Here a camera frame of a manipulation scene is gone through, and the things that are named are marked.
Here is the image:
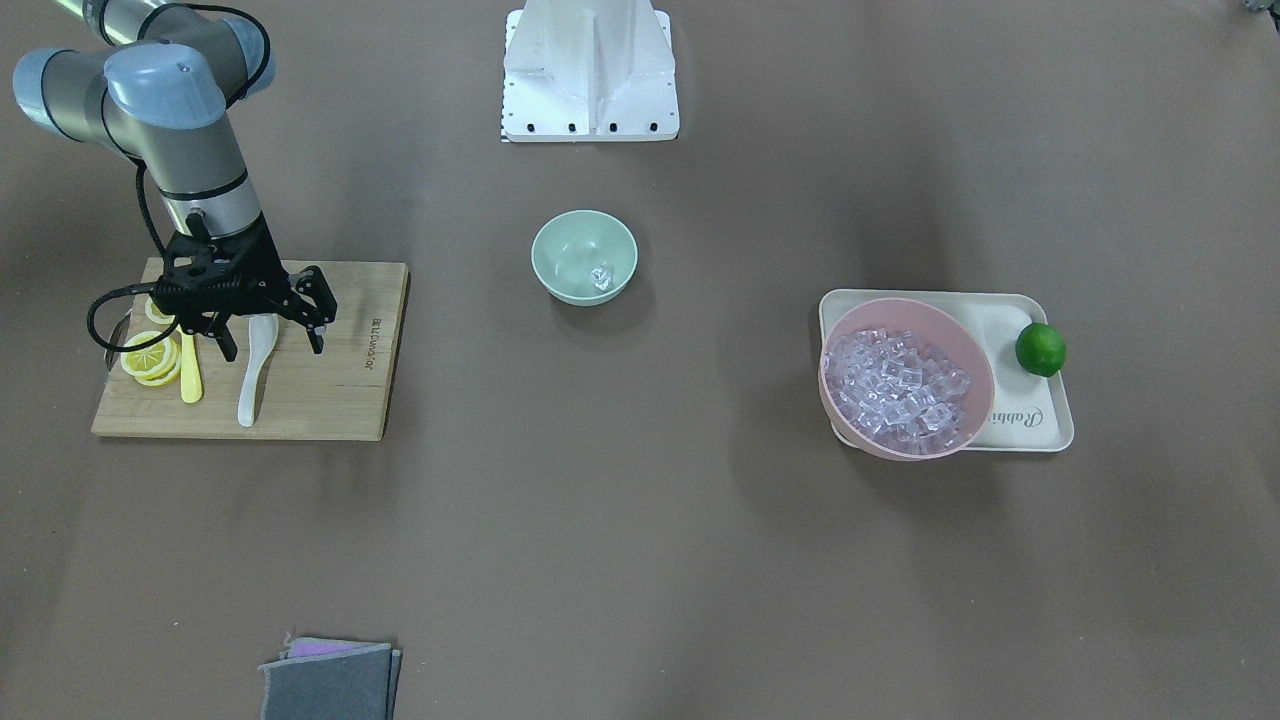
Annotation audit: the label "folded grey cloth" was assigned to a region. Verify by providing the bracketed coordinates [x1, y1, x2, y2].
[259, 635, 402, 719]

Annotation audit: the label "green lime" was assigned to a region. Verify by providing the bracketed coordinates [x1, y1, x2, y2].
[1014, 322, 1068, 378]

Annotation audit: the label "yellow plastic spoon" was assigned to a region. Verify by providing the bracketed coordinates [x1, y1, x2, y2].
[180, 334, 204, 404]

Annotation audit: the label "cream serving tray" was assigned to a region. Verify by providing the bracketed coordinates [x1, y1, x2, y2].
[818, 288, 1075, 454]

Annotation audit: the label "lemon slices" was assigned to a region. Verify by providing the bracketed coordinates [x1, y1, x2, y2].
[122, 299, 182, 387]

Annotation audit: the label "white ceramic spoon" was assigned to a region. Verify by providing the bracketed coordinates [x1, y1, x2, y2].
[236, 314, 279, 428]

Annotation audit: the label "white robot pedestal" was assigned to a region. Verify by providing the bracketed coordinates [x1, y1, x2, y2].
[500, 1, 681, 143]

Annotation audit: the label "mint green bowl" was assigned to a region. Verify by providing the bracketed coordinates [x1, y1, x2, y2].
[530, 209, 639, 307]

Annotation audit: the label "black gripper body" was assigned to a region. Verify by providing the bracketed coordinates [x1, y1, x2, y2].
[150, 211, 301, 336]

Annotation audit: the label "pile of clear ice cubes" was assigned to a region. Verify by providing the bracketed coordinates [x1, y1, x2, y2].
[820, 328, 973, 456]

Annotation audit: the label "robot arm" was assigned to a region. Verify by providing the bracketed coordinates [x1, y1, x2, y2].
[12, 1, 338, 361]

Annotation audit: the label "pink bowl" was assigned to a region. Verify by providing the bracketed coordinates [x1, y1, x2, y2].
[818, 299, 995, 461]

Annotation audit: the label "bamboo cutting board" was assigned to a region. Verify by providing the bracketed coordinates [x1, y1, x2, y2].
[91, 261, 410, 441]

